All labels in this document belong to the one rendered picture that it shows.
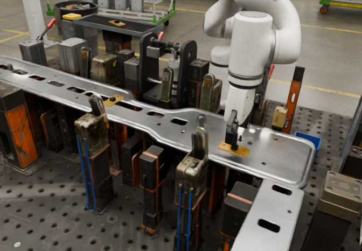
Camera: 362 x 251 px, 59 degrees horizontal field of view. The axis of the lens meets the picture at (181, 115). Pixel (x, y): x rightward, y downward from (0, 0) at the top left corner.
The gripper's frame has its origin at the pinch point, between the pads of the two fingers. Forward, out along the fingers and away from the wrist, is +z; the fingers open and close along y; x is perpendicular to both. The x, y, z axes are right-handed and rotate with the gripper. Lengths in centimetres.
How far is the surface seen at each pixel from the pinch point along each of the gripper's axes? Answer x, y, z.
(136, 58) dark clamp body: -51, -26, -2
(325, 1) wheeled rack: -36, -674, 89
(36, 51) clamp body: -102, -20, 4
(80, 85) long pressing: -64, -8, 6
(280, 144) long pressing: 10.7, -8.8, 5.6
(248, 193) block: 8.3, 12.8, 7.3
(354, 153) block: 28.5, -3.1, -1.9
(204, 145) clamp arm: -3.8, 13.0, -2.8
